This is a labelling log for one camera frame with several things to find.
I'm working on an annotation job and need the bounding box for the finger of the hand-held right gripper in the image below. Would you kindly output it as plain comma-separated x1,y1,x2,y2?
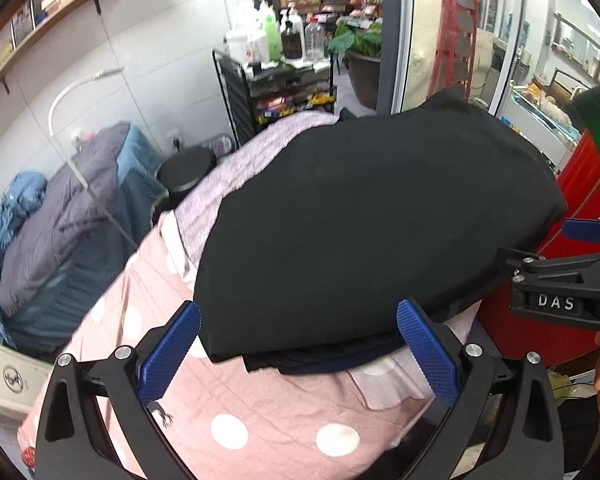
561,216,600,261
496,246,600,282

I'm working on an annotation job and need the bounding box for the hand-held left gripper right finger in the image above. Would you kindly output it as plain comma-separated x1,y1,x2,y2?
395,298,563,480

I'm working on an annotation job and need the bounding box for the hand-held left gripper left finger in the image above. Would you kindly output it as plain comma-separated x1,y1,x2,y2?
34,300,203,480

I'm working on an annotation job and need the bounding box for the black T-shirt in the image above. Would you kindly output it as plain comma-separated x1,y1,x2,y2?
194,89,570,363

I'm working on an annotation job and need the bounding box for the red glossy cabinet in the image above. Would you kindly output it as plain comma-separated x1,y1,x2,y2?
480,130,600,376

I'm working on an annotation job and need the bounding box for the navy folded garment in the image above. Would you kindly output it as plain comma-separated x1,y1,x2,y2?
279,352,406,377

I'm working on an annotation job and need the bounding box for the pink polka dot blanket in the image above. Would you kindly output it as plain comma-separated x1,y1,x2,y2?
17,210,481,480

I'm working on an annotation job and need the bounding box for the dark grey ribbed knit garment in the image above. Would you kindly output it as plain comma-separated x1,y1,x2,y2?
242,340,406,373

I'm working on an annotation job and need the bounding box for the glass display counter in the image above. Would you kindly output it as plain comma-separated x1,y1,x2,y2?
510,67,581,151

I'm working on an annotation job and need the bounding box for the white beauty machine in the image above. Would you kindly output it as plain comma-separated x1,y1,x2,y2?
0,335,53,431

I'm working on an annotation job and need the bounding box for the black round stool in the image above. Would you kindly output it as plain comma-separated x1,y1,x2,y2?
157,147,218,211

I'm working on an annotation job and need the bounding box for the clear water bottle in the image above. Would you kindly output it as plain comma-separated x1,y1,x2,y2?
207,134,234,157

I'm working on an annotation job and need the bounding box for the blue jacket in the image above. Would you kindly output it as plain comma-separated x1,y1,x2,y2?
0,172,48,346

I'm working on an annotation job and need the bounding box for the red ladder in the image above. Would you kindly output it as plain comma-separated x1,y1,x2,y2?
432,0,479,106

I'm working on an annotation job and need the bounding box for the dark plant pot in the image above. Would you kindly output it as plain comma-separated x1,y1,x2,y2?
345,51,382,109

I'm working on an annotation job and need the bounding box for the white framed glass door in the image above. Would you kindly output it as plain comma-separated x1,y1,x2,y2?
380,0,531,121

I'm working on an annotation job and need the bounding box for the white gooseneck lamp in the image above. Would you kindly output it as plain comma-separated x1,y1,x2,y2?
47,67,141,251

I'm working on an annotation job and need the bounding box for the green leafy plant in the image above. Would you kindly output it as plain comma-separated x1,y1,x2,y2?
327,20,384,59

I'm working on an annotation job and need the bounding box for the white plastic jar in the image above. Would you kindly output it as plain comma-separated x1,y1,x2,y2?
224,26,253,63

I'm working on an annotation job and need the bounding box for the clear plastic bottle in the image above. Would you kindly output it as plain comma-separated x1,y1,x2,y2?
305,17,327,59

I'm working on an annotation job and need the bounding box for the green plastic bottle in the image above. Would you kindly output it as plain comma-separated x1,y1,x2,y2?
264,7,284,61

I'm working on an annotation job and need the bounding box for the white pump bottle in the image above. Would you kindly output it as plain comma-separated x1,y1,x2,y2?
250,0,272,63

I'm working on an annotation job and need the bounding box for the dark brown pump bottle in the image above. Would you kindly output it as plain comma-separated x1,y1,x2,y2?
280,10,304,60

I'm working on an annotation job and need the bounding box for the black wire cart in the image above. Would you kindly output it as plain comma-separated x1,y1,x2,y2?
211,47,338,146

